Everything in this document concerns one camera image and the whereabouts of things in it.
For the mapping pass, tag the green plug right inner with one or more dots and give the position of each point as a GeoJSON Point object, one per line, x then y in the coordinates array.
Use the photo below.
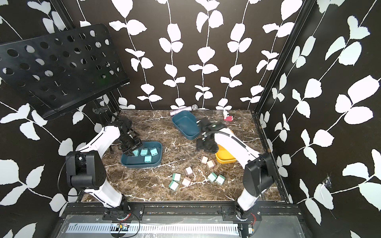
{"type": "Point", "coordinates": [212, 177]}

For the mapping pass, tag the blue plug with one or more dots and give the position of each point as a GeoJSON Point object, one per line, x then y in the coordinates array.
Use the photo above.
{"type": "Point", "coordinates": [144, 152]}
{"type": "Point", "coordinates": [154, 151]}
{"type": "Point", "coordinates": [148, 159]}
{"type": "Point", "coordinates": [136, 153]}

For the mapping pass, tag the yellow storage box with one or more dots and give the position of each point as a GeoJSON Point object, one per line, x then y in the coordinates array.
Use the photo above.
{"type": "Point", "coordinates": [223, 156]}

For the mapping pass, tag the teal storage box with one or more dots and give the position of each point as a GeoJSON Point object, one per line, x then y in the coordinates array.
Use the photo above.
{"type": "Point", "coordinates": [138, 162]}
{"type": "Point", "coordinates": [186, 124]}

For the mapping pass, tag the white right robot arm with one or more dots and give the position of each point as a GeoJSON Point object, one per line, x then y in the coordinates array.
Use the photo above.
{"type": "Point", "coordinates": [259, 170]}

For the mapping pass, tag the green plug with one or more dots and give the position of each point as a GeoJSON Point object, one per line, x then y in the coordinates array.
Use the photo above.
{"type": "Point", "coordinates": [212, 177]}
{"type": "Point", "coordinates": [220, 180]}
{"type": "Point", "coordinates": [173, 185]}
{"type": "Point", "coordinates": [176, 177]}

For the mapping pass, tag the small pink red toy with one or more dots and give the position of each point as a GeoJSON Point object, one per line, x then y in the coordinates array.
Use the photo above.
{"type": "Point", "coordinates": [228, 118]}

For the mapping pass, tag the white slotted cable duct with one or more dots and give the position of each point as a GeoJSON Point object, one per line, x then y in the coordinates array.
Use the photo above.
{"type": "Point", "coordinates": [131, 229]}

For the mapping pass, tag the green plug right outer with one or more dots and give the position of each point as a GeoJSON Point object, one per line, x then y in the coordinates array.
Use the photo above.
{"type": "Point", "coordinates": [220, 180]}

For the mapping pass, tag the green plug lower left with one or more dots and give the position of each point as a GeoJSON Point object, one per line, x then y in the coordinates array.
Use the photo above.
{"type": "Point", "coordinates": [173, 185]}

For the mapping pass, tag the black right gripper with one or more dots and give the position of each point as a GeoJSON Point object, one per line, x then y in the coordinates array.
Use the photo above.
{"type": "Point", "coordinates": [199, 146]}

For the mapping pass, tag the green plug upper left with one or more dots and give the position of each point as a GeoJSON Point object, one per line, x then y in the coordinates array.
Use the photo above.
{"type": "Point", "coordinates": [176, 177]}

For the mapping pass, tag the black tripod stand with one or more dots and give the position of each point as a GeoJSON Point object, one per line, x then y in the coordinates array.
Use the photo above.
{"type": "Point", "coordinates": [104, 119]}

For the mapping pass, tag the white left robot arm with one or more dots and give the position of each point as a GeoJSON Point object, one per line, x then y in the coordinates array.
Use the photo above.
{"type": "Point", "coordinates": [85, 170]}

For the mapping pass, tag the pink glitter microphone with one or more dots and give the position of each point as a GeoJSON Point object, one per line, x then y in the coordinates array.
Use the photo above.
{"type": "Point", "coordinates": [191, 108]}

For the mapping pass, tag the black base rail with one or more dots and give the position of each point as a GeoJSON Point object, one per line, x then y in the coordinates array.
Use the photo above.
{"type": "Point", "coordinates": [228, 210]}

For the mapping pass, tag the black perforated music stand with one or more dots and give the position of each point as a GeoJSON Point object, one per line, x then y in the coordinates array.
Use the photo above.
{"type": "Point", "coordinates": [57, 73]}

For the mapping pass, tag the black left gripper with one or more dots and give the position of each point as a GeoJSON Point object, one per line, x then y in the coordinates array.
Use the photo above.
{"type": "Point", "coordinates": [138, 144]}

